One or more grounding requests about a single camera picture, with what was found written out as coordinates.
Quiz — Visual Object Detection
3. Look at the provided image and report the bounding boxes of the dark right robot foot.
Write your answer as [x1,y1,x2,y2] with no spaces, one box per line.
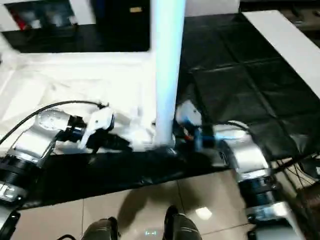
[164,205,202,240]

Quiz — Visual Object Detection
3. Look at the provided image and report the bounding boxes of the black rod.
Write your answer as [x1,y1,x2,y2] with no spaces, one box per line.
[272,154,320,173]

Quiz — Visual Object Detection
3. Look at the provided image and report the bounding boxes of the white flat sheet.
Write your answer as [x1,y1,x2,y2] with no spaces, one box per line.
[242,10,320,98]

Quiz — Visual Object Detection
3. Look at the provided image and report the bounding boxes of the dark robot foot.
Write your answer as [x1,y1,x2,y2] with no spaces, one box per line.
[164,205,202,240]
[81,217,120,240]

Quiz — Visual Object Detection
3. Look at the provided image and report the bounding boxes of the white cabinet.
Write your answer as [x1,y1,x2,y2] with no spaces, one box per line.
[0,0,97,32]

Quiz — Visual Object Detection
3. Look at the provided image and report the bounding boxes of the black work mat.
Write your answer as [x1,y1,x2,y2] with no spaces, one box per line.
[0,12,320,208]

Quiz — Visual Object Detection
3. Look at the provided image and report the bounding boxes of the brown wicker basket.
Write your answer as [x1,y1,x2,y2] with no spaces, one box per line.
[296,189,320,237]

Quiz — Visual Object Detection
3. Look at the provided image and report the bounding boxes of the white plastic bag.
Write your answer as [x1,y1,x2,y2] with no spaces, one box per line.
[185,0,242,17]

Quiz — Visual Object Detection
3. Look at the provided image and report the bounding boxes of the small bottles on shelf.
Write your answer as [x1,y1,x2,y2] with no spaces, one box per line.
[9,2,77,30]

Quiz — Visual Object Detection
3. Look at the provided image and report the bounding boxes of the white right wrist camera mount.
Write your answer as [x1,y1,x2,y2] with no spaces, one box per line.
[175,100,204,132]

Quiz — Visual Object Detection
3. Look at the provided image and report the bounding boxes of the dark left robot foot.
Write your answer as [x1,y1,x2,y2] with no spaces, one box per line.
[81,217,120,240]

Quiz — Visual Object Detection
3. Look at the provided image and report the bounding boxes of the white plastic table top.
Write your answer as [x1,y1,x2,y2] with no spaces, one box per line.
[0,49,177,153]

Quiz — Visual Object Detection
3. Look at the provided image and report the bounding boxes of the white plastic table leg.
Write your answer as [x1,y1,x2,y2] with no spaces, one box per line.
[0,31,17,64]
[150,0,187,149]

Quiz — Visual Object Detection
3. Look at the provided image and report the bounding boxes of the black cabinet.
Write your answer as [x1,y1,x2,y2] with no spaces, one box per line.
[94,0,153,52]

